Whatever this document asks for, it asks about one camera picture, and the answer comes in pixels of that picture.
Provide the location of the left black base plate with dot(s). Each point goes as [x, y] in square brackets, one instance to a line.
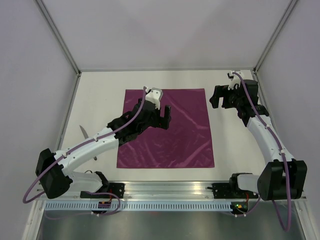
[109, 192]

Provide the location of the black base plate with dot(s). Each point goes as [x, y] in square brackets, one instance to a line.
[109, 192]
[223, 190]

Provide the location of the aluminium frame post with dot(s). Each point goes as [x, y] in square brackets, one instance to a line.
[275, 34]
[57, 35]

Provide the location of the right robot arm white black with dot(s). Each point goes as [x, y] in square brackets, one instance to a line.
[283, 176]

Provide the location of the left aluminium frame post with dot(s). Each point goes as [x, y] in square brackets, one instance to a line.
[57, 35]

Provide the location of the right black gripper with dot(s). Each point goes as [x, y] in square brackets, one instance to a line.
[222, 91]

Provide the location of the aluminium mounting rail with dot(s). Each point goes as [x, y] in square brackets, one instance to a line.
[148, 190]

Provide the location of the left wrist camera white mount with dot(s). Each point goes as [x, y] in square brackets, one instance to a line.
[154, 95]

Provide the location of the purple cloth napkin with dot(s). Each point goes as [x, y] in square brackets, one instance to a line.
[187, 143]

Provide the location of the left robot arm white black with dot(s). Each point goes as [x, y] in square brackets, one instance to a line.
[56, 170]

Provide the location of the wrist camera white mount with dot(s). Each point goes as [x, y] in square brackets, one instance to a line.
[154, 95]
[235, 80]

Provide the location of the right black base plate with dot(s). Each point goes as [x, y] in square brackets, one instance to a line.
[223, 190]

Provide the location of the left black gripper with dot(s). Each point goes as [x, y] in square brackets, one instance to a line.
[162, 122]

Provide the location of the right aluminium frame post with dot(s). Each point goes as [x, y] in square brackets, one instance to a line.
[275, 34]

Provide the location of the rear aluminium frame bar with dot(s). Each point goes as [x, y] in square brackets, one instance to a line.
[167, 69]

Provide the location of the white slotted cable duct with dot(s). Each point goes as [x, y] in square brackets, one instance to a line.
[211, 206]

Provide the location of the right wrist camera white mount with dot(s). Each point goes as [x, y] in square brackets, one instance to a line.
[235, 80]

